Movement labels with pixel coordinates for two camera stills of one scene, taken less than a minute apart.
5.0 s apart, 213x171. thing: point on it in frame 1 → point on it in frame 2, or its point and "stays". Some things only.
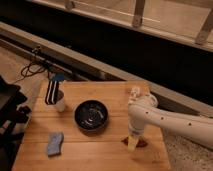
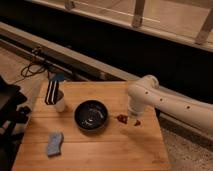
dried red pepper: x=140 y=143 → x=123 y=118
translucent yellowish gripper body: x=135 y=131 → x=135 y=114
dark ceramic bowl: x=90 y=115 stays
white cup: x=60 y=106 stays
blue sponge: x=55 y=141 stays
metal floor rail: x=54 y=55 stays
